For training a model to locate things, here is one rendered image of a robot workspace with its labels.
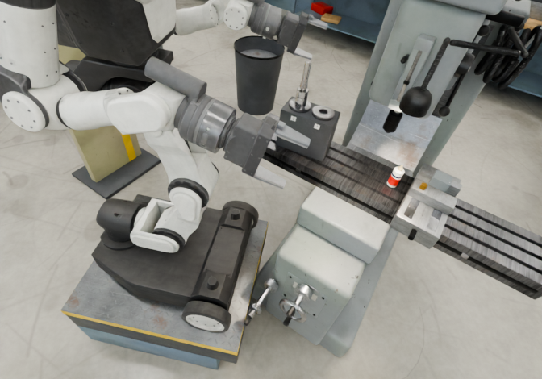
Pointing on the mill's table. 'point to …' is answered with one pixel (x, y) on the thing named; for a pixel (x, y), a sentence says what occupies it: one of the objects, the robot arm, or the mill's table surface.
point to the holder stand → (310, 127)
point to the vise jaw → (433, 197)
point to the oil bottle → (395, 177)
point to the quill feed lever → (457, 81)
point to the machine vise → (423, 212)
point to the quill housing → (463, 24)
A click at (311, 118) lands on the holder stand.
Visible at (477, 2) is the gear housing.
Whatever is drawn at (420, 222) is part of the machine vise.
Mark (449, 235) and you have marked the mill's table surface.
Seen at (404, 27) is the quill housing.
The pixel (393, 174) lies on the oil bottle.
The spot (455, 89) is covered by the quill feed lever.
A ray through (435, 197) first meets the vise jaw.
